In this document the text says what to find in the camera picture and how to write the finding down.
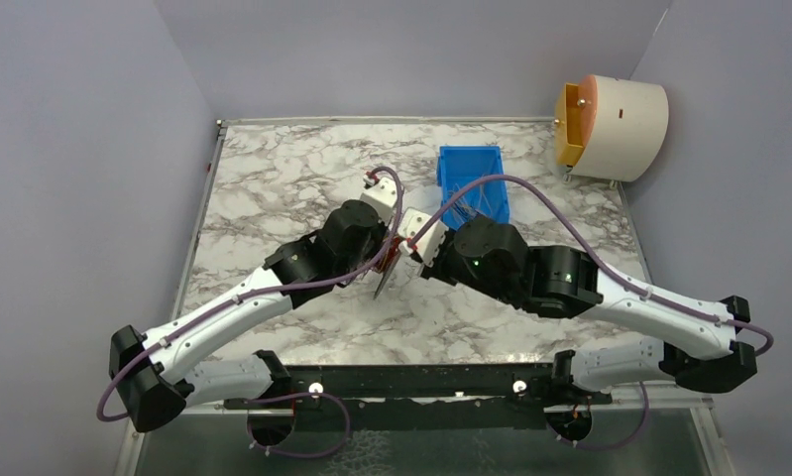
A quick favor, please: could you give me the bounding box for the black cable spool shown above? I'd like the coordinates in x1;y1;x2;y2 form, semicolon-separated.
373;236;404;299

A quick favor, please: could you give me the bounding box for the red cable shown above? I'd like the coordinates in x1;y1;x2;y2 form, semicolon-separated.
377;239;403;274

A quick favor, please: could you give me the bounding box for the blue plastic bin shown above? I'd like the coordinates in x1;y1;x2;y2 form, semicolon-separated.
435;145;511;231

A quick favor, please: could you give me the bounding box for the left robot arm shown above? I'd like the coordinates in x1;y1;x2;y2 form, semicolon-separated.
96;198;402;432

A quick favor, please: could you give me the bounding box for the cream cylinder with orange face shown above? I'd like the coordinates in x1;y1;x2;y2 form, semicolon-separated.
553;74;669;182

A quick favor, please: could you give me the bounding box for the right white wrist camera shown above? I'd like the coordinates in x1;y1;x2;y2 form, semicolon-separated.
397;208;449;267

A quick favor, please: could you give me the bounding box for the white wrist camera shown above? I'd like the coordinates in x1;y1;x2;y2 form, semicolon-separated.
359;173;397;224
397;208;449;267

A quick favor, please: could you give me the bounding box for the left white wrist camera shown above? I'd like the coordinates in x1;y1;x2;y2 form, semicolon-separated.
359;173;397;224

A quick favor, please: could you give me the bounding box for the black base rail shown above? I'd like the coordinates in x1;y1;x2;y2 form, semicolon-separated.
223;363;612;431

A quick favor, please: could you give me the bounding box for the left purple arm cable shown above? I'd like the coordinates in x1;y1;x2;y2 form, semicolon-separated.
95;165;406;461

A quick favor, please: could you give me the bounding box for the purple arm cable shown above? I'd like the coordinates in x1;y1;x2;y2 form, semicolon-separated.
95;165;406;461
401;174;776;453

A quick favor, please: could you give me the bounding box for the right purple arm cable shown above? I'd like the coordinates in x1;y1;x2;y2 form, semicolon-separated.
401;174;776;453

